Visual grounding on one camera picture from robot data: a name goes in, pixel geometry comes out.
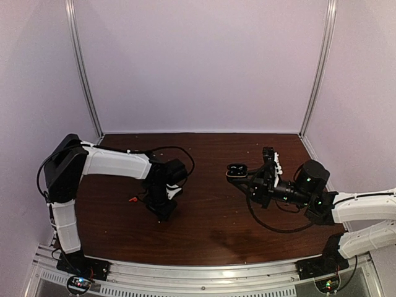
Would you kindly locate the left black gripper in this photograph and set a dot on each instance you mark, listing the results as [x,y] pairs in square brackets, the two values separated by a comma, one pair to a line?
[162,212]

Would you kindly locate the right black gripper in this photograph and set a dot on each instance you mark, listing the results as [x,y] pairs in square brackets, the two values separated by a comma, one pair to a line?
[264,189]

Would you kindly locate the black earbud charging case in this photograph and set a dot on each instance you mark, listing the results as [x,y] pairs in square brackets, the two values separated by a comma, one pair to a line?
[236,170]

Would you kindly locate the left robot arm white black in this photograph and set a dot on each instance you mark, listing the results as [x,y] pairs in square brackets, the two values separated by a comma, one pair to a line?
[74,162]

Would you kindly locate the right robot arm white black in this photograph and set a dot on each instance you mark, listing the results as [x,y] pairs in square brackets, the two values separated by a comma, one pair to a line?
[321,207]

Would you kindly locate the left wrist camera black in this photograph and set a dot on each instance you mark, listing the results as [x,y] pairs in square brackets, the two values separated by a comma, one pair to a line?
[173,191]

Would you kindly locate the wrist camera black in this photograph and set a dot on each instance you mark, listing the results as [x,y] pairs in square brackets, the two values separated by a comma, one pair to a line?
[173,191]
[271,159]

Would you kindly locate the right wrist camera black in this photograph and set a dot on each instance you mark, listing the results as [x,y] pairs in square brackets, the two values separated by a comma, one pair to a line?
[271,159]

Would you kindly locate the front aluminium rail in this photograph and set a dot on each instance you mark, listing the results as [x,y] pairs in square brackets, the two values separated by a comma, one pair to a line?
[279,278]

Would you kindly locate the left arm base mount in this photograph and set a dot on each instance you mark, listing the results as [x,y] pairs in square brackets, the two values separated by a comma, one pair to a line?
[87,267]

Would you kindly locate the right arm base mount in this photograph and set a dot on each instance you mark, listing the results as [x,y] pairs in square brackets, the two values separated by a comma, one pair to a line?
[319,266]

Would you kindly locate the right aluminium frame post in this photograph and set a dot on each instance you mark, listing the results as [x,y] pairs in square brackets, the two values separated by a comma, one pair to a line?
[327,37]

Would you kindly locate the aluminium frame post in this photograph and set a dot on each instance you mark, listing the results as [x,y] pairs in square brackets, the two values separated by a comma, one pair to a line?
[327,37]
[81,69]

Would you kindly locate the left aluminium frame post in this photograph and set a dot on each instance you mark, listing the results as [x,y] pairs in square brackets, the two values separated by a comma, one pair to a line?
[81,69]

